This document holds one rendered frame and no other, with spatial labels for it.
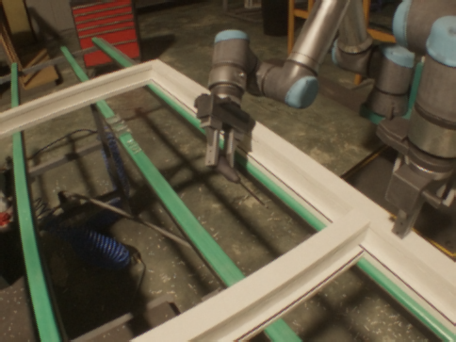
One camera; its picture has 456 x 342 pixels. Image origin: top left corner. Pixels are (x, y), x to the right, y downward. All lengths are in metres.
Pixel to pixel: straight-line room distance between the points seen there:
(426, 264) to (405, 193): 0.16
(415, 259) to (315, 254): 0.18
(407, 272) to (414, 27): 0.42
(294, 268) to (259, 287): 0.06
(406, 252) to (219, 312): 0.33
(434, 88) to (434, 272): 0.30
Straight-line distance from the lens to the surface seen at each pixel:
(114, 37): 4.02
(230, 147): 0.76
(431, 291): 0.63
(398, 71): 1.38
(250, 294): 0.50
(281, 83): 0.83
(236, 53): 0.81
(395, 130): 0.51
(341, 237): 0.58
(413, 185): 0.47
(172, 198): 0.75
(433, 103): 0.44
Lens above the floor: 1.37
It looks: 38 degrees down
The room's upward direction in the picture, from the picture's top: 4 degrees counter-clockwise
